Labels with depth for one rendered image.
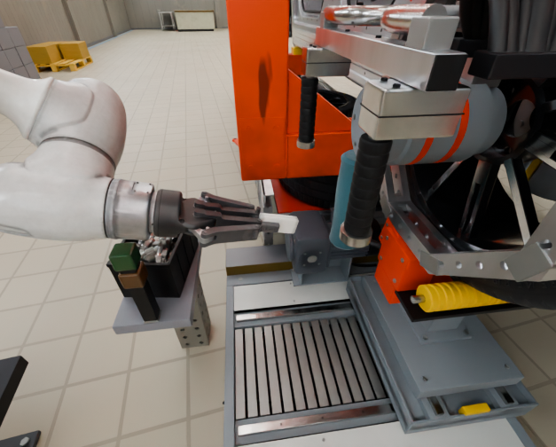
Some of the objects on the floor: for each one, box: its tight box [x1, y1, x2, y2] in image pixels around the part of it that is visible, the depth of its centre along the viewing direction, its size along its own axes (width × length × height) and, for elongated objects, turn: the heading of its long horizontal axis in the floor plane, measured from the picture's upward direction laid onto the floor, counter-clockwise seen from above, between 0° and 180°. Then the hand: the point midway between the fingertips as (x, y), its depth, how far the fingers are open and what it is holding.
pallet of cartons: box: [27, 41, 93, 73], centre depth 592 cm, size 121×80×42 cm, turn 15°
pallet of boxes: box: [0, 6, 42, 106], centre depth 377 cm, size 103×69×102 cm
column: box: [174, 275, 211, 349], centre depth 97 cm, size 10×10×42 cm
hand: (278, 223), depth 50 cm, fingers closed
